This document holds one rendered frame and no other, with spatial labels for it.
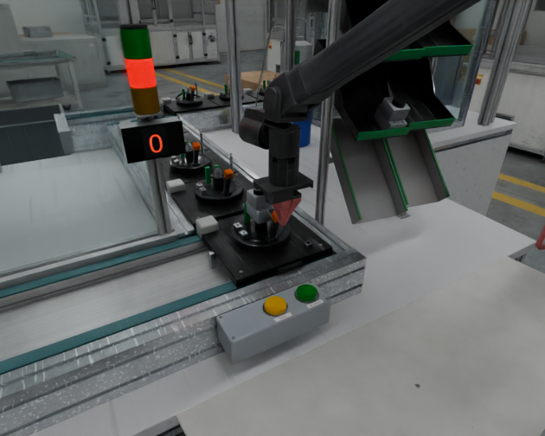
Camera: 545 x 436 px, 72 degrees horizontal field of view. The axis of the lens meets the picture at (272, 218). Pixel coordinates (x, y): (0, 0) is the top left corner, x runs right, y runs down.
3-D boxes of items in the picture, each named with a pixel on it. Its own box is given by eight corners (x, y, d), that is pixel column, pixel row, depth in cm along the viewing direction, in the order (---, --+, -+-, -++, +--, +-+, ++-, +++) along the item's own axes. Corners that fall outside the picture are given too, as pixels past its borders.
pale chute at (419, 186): (439, 201, 101) (450, 195, 97) (397, 209, 97) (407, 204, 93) (406, 109, 107) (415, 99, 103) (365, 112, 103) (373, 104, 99)
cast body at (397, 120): (402, 133, 86) (416, 108, 80) (385, 136, 84) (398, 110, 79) (385, 110, 90) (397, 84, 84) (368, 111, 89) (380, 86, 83)
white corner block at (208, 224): (220, 236, 93) (219, 222, 91) (202, 241, 91) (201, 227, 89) (213, 227, 97) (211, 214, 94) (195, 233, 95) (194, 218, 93)
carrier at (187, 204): (276, 208, 106) (276, 165, 100) (194, 230, 96) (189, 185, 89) (239, 176, 124) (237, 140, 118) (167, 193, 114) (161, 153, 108)
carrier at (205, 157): (239, 176, 124) (237, 139, 118) (166, 192, 114) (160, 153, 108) (211, 154, 142) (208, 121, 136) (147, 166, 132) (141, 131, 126)
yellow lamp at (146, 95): (163, 112, 75) (159, 86, 72) (137, 116, 73) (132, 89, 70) (157, 107, 79) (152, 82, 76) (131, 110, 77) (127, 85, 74)
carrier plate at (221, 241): (332, 253, 87) (332, 246, 86) (236, 288, 76) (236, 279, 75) (278, 209, 105) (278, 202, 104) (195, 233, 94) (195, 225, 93)
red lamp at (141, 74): (159, 86, 72) (155, 59, 70) (132, 89, 70) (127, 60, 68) (152, 82, 76) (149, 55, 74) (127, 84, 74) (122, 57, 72)
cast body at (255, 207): (275, 220, 85) (275, 191, 82) (258, 224, 83) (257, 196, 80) (259, 204, 92) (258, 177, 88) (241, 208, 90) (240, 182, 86)
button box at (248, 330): (330, 322, 75) (332, 298, 72) (233, 366, 66) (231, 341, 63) (310, 301, 80) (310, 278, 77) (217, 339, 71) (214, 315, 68)
